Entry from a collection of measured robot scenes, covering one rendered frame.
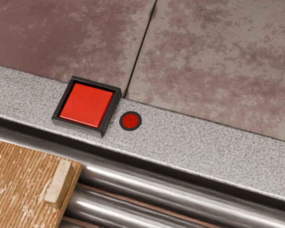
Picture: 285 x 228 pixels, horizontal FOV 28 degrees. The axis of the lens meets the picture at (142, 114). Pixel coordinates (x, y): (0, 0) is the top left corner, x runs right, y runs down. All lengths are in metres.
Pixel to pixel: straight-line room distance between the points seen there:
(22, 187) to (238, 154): 0.28
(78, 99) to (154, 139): 0.12
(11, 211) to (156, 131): 0.22
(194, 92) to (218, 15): 0.34
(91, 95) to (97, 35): 1.27
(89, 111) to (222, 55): 1.22
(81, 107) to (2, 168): 0.14
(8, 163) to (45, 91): 0.13
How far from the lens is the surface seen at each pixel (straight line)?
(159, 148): 0.77
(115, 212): 0.73
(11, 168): 0.77
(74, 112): 0.80
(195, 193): 0.73
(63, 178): 0.72
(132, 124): 0.79
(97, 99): 0.80
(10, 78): 0.87
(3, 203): 0.75
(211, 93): 1.89
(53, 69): 2.02
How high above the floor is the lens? 1.60
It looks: 59 degrees down
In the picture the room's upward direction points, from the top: 11 degrees counter-clockwise
